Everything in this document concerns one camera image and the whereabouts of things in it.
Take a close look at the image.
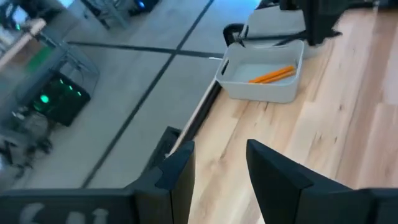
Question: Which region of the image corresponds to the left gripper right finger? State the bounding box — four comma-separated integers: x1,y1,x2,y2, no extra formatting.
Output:
246,139,398,224

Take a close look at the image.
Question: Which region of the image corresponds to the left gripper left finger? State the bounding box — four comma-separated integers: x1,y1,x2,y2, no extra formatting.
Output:
0,140,196,224

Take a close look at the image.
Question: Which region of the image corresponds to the black pen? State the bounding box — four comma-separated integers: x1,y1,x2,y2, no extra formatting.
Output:
272,32,308,47

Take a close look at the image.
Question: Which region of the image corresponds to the grey plastic bin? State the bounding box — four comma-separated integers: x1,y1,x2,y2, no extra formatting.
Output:
215,39,305,105
245,5,308,60

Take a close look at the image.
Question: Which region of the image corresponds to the orange pencil pink eraser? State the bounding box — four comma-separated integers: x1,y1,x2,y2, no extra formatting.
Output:
248,65,295,84
260,72,297,85

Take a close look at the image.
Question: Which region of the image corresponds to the black clamp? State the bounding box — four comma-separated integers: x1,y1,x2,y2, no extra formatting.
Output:
223,22,247,48

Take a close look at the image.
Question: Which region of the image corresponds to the black computer tower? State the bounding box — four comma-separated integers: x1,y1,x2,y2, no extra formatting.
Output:
29,73,91,128

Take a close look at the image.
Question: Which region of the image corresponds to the black device blue light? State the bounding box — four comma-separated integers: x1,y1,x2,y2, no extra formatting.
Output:
129,0,160,16

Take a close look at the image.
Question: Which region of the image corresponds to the wooden beam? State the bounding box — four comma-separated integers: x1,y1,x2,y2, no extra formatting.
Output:
0,17,47,68

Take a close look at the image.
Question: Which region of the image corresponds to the black aluminium table frame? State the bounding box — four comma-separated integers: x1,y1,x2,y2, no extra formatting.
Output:
183,80,223,147

